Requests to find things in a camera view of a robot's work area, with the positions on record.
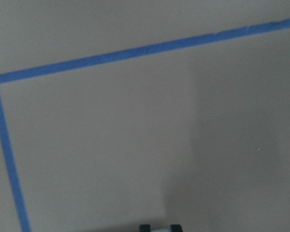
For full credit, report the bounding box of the white ceramic cup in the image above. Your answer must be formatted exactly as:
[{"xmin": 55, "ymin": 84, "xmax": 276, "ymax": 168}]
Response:
[{"xmin": 151, "ymin": 228, "xmax": 171, "ymax": 232}]

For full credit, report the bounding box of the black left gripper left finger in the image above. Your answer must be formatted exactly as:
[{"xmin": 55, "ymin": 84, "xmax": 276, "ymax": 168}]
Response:
[{"xmin": 139, "ymin": 224, "xmax": 151, "ymax": 232}]

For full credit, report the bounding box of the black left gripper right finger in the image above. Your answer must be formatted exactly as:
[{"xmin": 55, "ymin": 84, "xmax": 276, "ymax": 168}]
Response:
[{"xmin": 170, "ymin": 224, "xmax": 183, "ymax": 232}]

